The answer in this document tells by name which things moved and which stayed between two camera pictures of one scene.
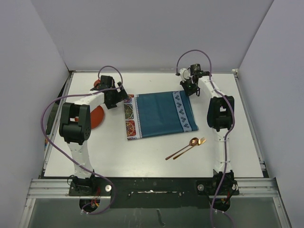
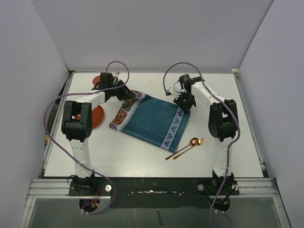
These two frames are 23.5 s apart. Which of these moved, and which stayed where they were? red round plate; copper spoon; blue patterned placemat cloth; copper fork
Moved: blue patterned placemat cloth
Stayed: copper spoon; red round plate; copper fork
